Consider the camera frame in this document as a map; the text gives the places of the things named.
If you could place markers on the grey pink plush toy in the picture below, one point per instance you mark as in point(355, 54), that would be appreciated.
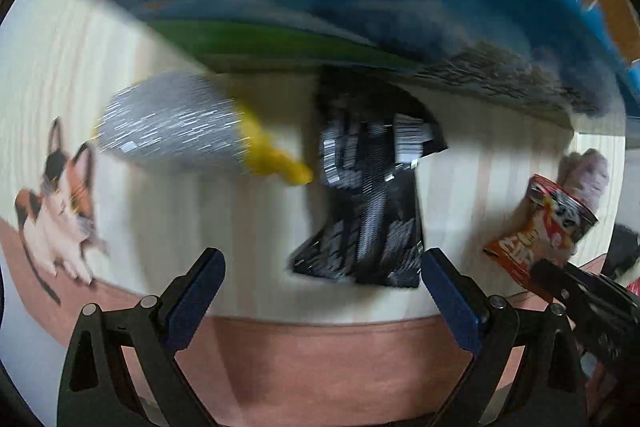
point(585, 177)

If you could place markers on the orange snack packet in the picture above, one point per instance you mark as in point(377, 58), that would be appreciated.
point(545, 232)

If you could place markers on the silver and yellow packet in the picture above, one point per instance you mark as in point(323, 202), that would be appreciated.
point(175, 127)

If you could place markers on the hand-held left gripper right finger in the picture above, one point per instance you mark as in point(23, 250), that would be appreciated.
point(450, 302)

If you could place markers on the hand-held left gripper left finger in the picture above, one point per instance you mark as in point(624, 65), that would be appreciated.
point(200, 294)

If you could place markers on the black snack packet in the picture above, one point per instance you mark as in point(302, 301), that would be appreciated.
point(370, 187)

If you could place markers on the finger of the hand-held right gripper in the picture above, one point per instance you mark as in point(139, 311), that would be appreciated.
point(575, 289)

